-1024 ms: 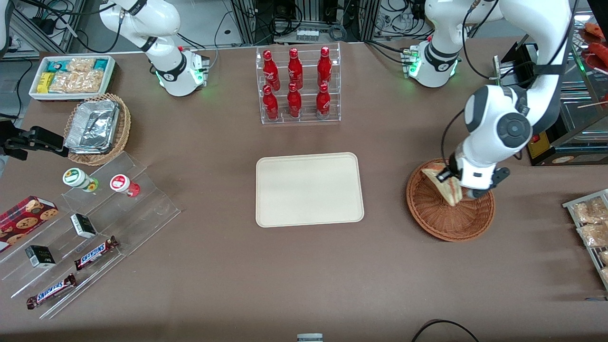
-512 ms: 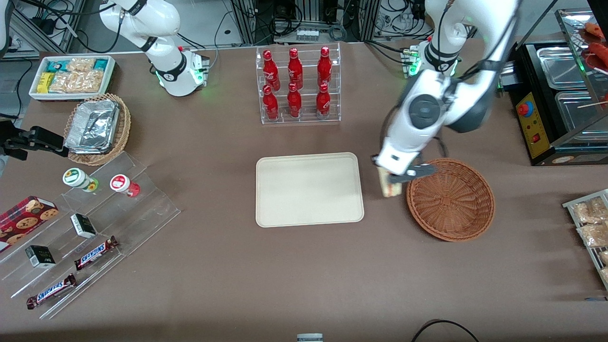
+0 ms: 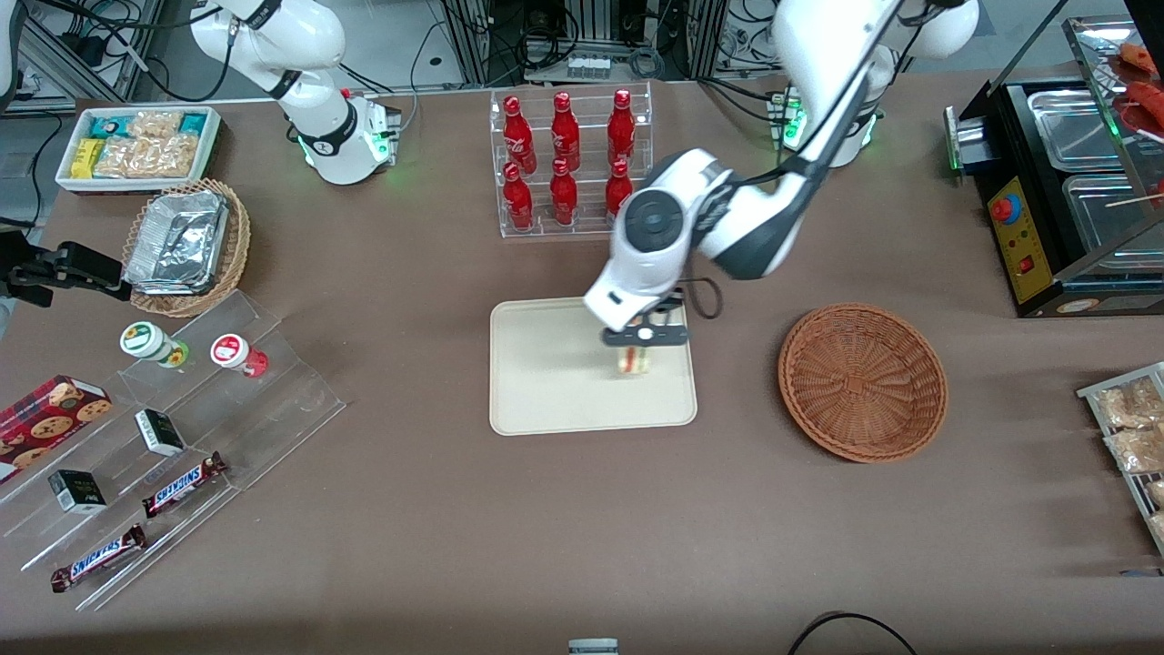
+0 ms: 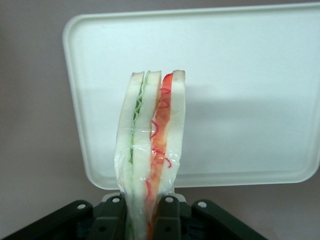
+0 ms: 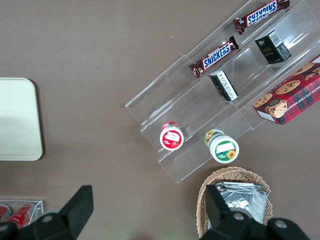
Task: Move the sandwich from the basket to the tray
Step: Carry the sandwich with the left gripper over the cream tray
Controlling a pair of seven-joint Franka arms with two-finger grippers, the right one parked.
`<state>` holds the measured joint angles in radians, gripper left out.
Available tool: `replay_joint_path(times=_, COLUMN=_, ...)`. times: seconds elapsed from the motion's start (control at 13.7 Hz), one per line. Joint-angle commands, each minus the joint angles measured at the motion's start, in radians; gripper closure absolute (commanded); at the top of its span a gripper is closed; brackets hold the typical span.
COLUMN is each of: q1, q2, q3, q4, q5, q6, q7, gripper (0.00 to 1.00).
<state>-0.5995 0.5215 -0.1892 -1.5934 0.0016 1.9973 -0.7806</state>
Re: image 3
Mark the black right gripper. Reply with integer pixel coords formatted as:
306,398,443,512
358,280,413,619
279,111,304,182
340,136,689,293
0,227,134,307

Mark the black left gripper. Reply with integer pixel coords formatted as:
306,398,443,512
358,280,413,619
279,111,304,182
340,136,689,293
637,289,687,328

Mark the aluminium foil tray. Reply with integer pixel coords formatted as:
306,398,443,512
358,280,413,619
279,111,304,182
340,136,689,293
124,191,230,296

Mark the cream plastic tray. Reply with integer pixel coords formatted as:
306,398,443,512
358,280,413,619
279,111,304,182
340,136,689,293
489,291,698,437

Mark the oval tan wicker basket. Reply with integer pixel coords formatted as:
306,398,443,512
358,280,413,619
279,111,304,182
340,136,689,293
121,178,252,318

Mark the round brown wicker basket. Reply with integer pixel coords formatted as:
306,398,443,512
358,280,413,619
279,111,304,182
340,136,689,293
778,303,948,464

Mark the green lid cup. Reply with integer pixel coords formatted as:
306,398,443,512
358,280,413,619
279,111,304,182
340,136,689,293
119,321,190,368

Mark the clear acrylic bottle rack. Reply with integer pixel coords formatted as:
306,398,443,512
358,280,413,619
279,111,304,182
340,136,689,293
489,82,654,239

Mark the clear cracker bag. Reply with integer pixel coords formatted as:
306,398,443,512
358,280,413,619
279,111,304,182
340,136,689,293
93,136,151,179
145,135,201,178
127,110,186,140

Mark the red cola bottle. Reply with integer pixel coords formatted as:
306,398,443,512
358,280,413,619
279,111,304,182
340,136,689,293
502,95,537,174
549,158,579,227
550,91,581,172
605,159,635,219
607,88,637,166
502,162,535,231

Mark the red cookie box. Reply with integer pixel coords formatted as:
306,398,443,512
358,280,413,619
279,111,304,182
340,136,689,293
0,375,114,485

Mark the red lid cup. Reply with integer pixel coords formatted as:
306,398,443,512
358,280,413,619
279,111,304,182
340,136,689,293
210,334,269,378

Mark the small black box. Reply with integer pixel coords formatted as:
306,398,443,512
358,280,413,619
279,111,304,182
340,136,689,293
47,469,108,515
135,408,186,457

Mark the white plastic snack bin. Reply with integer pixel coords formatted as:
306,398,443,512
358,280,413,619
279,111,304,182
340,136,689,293
55,106,223,195

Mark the clear acrylic stepped display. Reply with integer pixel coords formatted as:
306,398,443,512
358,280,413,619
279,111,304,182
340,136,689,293
0,289,347,612

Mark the Snickers chocolate bar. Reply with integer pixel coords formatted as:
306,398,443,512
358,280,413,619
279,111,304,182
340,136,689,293
50,524,147,593
141,452,228,519

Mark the black food warmer machine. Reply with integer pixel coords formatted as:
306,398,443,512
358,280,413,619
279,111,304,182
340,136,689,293
944,14,1164,319

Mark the steel warmer pan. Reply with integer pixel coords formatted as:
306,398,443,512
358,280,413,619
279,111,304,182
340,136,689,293
1062,173,1164,274
1028,88,1121,172

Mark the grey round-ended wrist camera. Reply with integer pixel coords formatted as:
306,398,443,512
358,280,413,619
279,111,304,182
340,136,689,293
602,323,690,348

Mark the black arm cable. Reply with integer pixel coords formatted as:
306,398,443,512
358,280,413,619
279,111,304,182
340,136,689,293
680,0,910,321

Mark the black looped cable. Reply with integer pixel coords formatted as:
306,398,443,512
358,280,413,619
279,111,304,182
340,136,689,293
787,611,919,655

